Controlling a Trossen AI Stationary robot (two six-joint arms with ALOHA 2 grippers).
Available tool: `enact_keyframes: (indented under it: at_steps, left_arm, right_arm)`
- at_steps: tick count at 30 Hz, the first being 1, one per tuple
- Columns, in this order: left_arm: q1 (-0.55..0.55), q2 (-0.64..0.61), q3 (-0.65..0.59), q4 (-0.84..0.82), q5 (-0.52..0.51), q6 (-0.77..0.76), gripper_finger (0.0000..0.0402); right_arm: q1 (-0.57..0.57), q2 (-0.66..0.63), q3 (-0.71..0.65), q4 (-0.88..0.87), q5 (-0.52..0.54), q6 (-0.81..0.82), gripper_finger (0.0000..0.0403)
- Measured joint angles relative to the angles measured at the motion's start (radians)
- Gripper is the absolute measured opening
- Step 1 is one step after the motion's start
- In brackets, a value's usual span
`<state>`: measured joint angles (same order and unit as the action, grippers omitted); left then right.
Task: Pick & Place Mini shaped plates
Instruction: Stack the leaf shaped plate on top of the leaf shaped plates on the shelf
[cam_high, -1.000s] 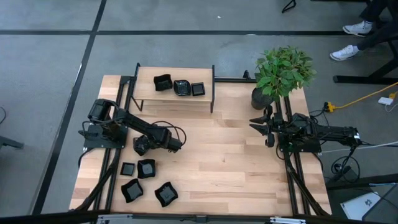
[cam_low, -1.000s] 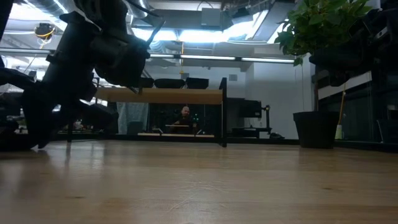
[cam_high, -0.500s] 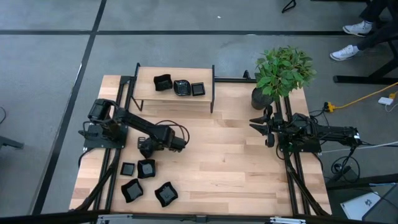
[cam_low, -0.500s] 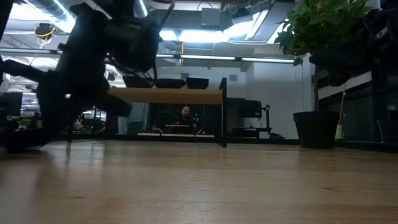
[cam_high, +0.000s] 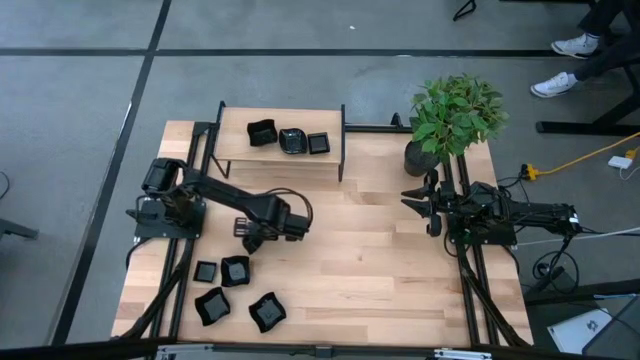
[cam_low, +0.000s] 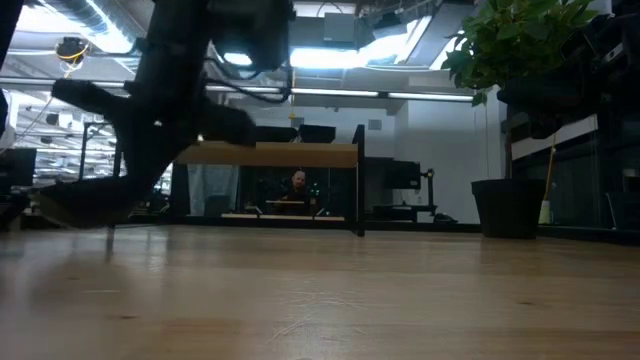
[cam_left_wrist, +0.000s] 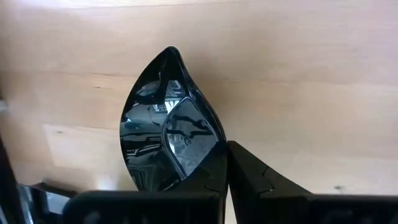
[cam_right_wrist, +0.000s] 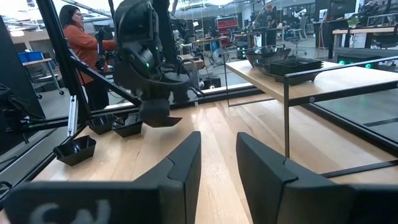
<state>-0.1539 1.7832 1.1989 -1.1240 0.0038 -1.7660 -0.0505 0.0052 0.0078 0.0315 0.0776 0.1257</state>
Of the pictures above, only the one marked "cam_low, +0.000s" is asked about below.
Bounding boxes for translucent plastic sheet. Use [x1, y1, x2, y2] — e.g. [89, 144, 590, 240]
[187, 164, 240, 216]

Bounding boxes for dark chair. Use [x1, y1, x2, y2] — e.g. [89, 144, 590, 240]
[606, 191, 640, 231]

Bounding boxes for wooden shelf with black frame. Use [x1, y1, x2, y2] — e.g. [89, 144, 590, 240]
[174, 123, 367, 237]

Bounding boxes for wavy square black plate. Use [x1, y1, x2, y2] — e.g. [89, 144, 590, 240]
[38, 176, 147, 230]

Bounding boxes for dark background desk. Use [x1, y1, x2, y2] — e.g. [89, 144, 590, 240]
[364, 203, 439, 223]

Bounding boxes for round black yellow ceiling device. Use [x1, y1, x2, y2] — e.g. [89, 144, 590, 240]
[53, 36, 91, 65]

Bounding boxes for seated person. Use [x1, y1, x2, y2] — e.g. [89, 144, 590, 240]
[279, 169, 319, 216]

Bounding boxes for black plant pot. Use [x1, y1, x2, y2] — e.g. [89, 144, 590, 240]
[471, 178, 547, 240]

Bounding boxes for large black monitor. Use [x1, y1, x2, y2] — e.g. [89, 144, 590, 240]
[0, 148, 38, 189]

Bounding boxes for green leafy plant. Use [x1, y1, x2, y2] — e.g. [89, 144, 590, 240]
[441, 0, 599, 181]

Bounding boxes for long ceiling light bar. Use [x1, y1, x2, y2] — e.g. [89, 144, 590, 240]
[0, 77, 475, 102]

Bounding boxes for black background station frame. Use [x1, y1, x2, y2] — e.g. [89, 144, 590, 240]
[77, 119, 126, 182]

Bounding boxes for black monitor on arm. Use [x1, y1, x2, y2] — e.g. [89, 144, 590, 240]
[382, 159, 422, 190]

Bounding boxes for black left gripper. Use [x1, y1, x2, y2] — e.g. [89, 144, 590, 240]
[51, 39, 258, 199]

